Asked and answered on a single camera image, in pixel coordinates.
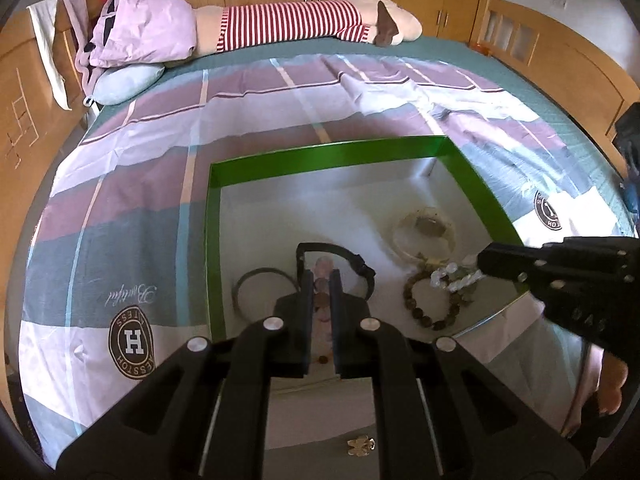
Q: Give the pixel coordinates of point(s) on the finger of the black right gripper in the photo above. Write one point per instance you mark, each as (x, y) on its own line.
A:
(514, 263)

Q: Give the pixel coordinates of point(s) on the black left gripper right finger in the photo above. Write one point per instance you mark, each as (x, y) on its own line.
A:
(405, 399)

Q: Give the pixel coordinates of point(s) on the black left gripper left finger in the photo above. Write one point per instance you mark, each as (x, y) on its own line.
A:
(276, 347)

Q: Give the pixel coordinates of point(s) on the black wrist watch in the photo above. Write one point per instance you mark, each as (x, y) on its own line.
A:
(318, 269)

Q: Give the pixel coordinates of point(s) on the person's right hand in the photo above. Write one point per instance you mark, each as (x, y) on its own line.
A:
(613, 376)

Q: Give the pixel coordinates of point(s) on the gold clover charm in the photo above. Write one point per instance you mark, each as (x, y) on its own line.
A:
(361, 446)

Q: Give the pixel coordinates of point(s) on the green cardboard box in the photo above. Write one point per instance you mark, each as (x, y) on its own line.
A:
(259, 208)

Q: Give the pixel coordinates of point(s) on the striped plaid bed sheet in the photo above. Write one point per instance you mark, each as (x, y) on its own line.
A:
(121, 374)

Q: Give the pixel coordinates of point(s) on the red striped long plush pillow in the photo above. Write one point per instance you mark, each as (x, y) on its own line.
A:
(379, 22)

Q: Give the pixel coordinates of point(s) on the light blue pillow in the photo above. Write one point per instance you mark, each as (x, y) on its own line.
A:
(118, 85)

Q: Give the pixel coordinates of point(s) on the wooden headboard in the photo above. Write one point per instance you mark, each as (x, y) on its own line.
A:
(33, 127)

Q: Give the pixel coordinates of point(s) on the pink jacket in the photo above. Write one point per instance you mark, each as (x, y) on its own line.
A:
(134, 32)

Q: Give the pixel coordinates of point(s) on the white cloth on headboard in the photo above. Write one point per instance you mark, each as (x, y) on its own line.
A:
(43, 16)

